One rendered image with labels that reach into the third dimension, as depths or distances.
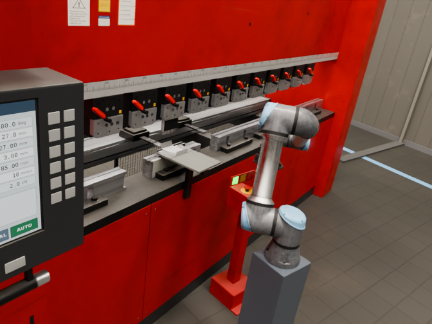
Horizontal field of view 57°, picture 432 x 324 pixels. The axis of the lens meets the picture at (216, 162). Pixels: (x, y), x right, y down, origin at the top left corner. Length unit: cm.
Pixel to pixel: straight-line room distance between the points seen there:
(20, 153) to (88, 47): 83
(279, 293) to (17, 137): 126
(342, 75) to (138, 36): 246
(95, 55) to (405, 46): 548
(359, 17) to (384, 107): 312
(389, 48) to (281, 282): 535
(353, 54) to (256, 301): 252
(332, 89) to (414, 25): 290
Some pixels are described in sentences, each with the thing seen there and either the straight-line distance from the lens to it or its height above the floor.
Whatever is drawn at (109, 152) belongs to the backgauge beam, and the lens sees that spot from 209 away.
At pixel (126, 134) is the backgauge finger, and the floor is 101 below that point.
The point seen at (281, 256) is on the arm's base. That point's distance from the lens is 167.
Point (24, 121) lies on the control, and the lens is 73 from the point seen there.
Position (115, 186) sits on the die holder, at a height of 91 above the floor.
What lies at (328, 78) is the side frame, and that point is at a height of 115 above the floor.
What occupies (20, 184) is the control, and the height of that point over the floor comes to 143.
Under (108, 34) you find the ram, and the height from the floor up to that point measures 157.
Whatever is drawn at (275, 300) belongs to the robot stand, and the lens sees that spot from 174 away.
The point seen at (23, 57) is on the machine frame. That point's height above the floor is 156.
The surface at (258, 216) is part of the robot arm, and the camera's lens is 160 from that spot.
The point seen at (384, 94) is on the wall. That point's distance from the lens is 667.
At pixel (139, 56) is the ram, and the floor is 148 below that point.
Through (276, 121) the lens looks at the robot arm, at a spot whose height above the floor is 133.
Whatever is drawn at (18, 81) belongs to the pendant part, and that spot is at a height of 160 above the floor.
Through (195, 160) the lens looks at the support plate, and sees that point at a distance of 193.
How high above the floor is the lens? 179
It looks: 24 degrees down
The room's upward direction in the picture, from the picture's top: 9 degrees clockwise
